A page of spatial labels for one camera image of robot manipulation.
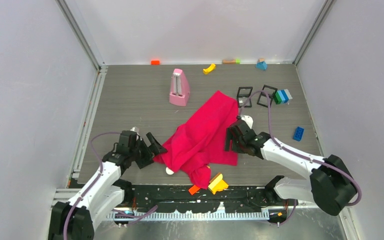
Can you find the small orange block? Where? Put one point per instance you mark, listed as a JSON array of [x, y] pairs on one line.
[[155, 62]]

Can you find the blue lego brick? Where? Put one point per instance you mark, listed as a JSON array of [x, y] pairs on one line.
[[298, 134]]

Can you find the yellow block pile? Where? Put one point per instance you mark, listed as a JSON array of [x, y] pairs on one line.
[[217, 184]]

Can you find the round silver brooch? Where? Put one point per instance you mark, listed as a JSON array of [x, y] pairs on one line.
[[169, 171]]

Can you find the blue triangular block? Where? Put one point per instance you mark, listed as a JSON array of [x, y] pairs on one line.
[[261, 64]]

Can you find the left black display frame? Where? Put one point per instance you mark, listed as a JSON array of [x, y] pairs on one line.
[[242, 95]]

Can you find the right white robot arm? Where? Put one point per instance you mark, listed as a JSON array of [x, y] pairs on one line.
[[326, 181]]

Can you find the black display frame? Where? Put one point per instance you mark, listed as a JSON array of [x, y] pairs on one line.
[[266, 96], [242, 95]]

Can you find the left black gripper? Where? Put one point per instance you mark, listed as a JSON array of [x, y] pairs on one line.
[[153, 150]]

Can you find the tan wooden block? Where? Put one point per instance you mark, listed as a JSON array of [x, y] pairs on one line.
[[231, 61]]

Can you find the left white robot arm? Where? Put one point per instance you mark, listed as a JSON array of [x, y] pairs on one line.
[[79, 217]]

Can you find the pink metronome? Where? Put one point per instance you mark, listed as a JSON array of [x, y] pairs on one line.
[[179, 88]]

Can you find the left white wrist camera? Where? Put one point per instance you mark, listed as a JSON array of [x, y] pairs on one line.
[[135, 129]]

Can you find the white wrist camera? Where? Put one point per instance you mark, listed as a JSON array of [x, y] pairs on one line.
[[248, 120], [135, 129]]

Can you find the red cloth garment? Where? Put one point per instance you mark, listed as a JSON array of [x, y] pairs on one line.
[[200, 141]]

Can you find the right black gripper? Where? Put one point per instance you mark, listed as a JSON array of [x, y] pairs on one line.
[[229, 136]]

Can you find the stacked green blue bricks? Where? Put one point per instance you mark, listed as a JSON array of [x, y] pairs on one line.
[[282, 96]]

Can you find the yellow curved block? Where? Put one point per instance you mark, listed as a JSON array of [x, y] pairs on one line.
[[209, 69]]

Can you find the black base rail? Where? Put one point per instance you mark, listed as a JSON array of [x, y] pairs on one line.
[[171, 198]]

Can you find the orange rectangular block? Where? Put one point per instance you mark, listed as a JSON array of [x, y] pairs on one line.
[[193, 189]]

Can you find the right black display frame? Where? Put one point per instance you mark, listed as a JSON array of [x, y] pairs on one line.
[[266, 96]]

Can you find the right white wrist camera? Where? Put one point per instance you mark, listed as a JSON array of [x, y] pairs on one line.
[[248, 120]]

